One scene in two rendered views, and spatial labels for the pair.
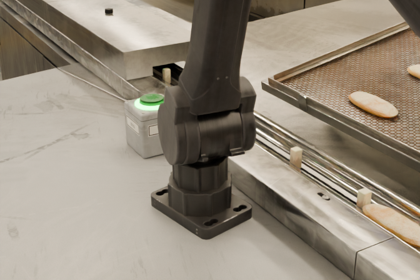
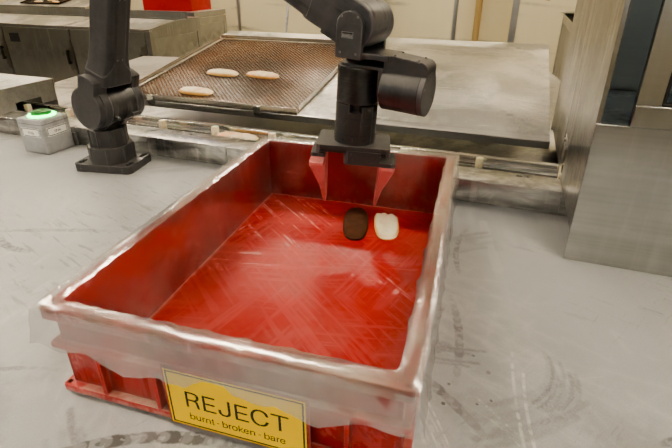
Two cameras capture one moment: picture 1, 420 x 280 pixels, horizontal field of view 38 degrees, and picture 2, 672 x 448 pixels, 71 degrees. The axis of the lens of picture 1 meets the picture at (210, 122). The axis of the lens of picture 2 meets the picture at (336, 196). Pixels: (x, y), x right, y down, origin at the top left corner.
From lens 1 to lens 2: 36 cm
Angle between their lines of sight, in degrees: 36
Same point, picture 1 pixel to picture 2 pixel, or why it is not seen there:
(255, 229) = (157, 163)
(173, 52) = (29, 90)
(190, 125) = (104, 97)
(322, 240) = (203, 152)
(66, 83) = not seen: outside the picture
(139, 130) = (40, 134)
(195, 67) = (99, 56)
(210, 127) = (116, 97)
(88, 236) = (43, 193)
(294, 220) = (181, 150)
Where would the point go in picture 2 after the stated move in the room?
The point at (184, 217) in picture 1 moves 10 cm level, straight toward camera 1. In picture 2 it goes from (109, 166) to (129, 181)
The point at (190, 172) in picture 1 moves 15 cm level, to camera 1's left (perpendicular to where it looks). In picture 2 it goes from (106, 134) to (14, 152)
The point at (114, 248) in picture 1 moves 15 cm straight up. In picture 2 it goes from (69, 192) to (46, 109)
